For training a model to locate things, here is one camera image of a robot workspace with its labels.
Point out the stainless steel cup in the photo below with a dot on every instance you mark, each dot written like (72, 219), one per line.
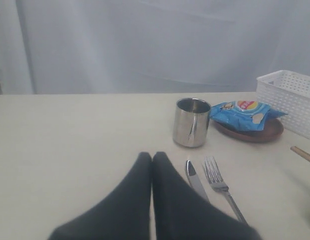
(191, 122)

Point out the white perforated plastic basket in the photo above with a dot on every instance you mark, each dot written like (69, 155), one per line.
(288, 92)

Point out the wooden chopstick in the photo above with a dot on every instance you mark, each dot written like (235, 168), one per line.
(301, 153)

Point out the silver metal fork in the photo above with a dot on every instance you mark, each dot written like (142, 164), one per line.
(218, 184)

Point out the silver table knife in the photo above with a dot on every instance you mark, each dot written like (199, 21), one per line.
(194, 180)

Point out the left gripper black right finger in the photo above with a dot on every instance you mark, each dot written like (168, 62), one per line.
(182, 214)

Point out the blue chips bag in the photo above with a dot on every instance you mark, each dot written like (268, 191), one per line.
(244, 115)

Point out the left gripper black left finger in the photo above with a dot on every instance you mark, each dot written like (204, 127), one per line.
(124, 214)

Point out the brown wooden plate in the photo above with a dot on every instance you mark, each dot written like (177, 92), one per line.
(273, 130)

